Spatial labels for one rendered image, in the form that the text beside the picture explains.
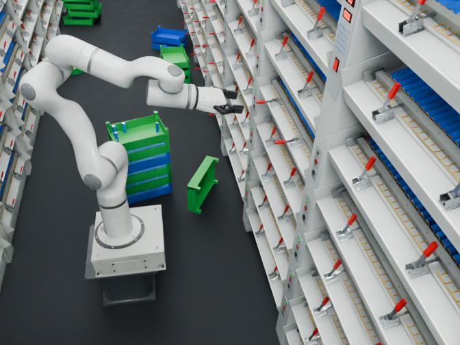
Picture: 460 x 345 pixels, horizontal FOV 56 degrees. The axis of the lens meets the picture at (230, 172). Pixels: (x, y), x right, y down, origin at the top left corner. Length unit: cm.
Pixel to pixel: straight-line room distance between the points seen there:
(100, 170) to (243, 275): 100
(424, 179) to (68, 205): 221
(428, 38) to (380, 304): 62
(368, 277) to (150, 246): 102
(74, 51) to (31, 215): 145
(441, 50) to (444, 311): 48
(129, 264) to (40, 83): 83
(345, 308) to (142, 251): 91
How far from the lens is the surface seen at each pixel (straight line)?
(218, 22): 300
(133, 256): 189
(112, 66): 147
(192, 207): 255
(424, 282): 97
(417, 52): 87
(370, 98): 107
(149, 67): 139
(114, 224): 189
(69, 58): 152
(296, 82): 151
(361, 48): 109
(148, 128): 255
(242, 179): 257
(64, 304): 230
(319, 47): 130
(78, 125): 166
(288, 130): 162
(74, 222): 264
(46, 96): 158
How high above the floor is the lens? 186
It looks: 41 degrees down
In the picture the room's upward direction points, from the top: 3 degrees clockwise
